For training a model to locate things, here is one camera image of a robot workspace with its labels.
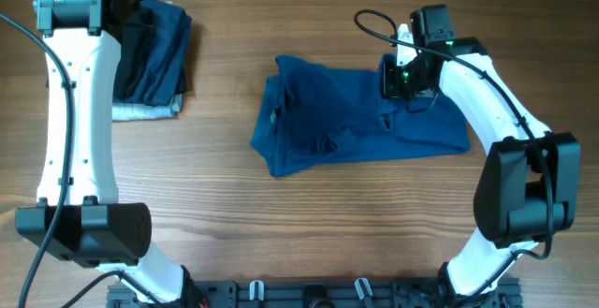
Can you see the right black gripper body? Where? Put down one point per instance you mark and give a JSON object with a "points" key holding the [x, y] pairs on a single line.
{"points": [[402, 81]]}

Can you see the blue polo shirt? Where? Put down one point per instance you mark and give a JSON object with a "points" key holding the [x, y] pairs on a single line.
{"points": [[313, 114]]}

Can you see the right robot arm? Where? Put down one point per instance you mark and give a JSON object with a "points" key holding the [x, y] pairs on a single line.
{"points": [[527, 191]]}

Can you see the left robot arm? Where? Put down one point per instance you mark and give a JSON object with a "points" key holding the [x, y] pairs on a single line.
{"points": [[78, 216]]}

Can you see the navy blue folded garment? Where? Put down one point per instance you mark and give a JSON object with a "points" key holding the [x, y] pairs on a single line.
{"points": [[164, 76]]}

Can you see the black folded garment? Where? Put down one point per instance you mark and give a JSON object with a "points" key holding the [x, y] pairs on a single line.
{"points": [[135, 44]]}

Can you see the light grey folded garment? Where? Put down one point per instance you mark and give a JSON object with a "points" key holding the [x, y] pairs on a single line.
{"points": [[123, 112]]}

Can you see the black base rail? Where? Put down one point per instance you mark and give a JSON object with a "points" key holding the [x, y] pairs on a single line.
{"points": [[402, 293]]}

